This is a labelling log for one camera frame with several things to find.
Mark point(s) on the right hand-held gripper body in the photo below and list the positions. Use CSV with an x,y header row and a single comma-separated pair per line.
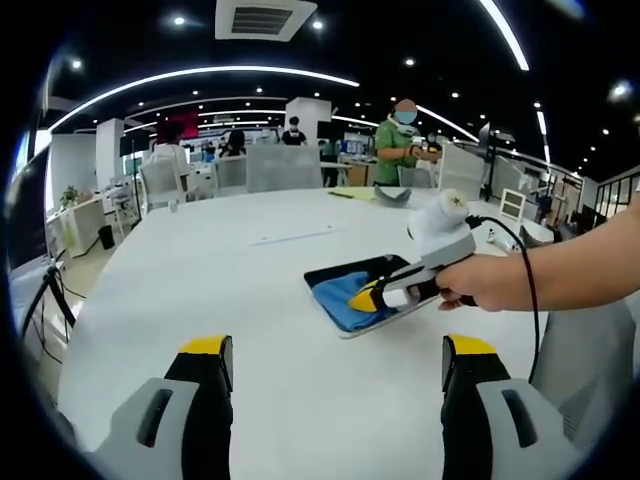
x,y
442,235

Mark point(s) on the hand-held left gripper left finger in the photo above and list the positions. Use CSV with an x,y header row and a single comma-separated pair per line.
x,y
155,435

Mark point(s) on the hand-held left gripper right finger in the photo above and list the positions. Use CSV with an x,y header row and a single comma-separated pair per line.
x,y
500,440

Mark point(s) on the blue cleaning cloth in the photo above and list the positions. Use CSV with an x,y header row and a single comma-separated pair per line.
x,y
335,300

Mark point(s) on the person's right hand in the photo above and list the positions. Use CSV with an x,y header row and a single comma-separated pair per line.
x,y
470,285

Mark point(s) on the small white device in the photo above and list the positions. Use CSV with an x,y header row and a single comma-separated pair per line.
x,y
502,241

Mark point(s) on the grey curved headset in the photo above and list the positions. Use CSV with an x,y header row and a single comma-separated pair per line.
x,y
392,198

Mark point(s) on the white desk partition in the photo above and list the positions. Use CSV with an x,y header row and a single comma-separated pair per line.
x,y
460,167

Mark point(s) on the white framed panel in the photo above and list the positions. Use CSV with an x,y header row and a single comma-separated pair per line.
x,y
513,204

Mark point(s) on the yellow paper pad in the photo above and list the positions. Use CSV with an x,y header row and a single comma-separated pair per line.
x,y
352,195

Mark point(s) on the grey mesh office chair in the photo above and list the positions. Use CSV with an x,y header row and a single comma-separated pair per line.
x,y
595,365

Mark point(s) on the black tripod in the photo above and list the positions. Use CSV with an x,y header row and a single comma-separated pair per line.
x,y
55,295

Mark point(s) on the black waste bin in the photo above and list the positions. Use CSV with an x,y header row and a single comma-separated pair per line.
x,y
106,238

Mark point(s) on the green potted plant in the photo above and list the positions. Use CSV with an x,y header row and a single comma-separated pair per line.
x,y
70,196

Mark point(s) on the white ceiling air vent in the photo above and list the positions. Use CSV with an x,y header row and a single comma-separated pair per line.
x,y
265,19

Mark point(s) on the red wall screen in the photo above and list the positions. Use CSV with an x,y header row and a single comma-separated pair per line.
x,y
187,124

